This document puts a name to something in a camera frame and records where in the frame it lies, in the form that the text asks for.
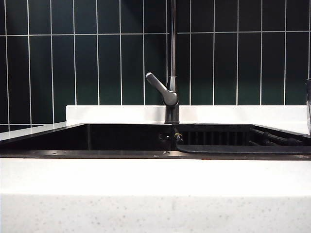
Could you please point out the chrome tall kitchen faucet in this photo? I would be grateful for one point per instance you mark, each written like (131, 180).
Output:
(173, 48)

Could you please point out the black kitchen sink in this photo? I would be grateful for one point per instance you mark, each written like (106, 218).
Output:
(121, 138)

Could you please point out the black sink drain rack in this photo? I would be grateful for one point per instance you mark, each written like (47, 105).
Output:
(243, 148)

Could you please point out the clear glass mug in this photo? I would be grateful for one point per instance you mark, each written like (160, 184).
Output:
(308, 109)

